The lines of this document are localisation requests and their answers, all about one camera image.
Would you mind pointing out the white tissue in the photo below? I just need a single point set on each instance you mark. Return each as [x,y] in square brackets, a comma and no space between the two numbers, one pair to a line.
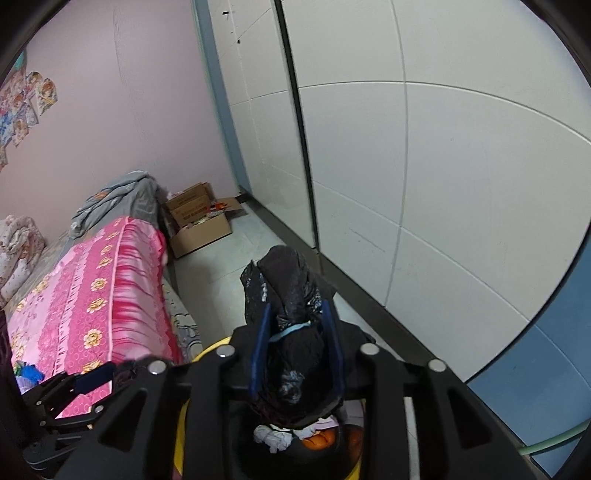
[272,438]

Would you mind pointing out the yellow round bin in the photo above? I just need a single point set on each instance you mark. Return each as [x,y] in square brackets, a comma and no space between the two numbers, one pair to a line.
[210,348]

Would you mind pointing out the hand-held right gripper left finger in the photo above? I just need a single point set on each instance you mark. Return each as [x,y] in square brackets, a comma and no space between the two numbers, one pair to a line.
[258,350]

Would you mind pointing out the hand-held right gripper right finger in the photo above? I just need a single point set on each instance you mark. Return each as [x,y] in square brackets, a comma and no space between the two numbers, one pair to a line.
[333,350]

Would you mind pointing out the black plastic bag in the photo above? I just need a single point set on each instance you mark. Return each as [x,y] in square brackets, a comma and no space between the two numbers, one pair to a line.
[291,286]

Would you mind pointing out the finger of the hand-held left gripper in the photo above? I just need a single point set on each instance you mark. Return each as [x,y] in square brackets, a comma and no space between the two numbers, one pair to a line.
[60,438]
[94,376]

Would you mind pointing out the grey floral blanket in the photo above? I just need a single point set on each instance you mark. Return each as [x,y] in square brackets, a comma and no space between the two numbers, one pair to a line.
[120,198]

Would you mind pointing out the open cardboard box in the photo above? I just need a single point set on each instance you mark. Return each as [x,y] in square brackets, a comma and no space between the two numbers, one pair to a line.
[203,237]

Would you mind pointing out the white and blue wardrobe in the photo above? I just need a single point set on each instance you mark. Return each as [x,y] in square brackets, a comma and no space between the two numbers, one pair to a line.
[438,184]

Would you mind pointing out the group of wall posters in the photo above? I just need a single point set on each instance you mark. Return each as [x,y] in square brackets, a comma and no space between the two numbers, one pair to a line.
[18,110]

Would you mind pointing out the pink floral bedspread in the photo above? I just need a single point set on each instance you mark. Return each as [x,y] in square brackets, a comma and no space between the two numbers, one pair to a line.
[92,300]

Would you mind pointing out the cardboard box with red print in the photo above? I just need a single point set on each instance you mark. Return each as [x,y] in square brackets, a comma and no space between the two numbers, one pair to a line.
[189,205]

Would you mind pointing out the floral folded quilt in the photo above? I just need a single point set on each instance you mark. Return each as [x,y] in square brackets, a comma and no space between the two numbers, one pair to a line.
[16,249]

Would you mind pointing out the orange plastic wrapper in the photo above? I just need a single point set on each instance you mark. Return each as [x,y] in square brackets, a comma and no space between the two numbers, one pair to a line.
[318,441]

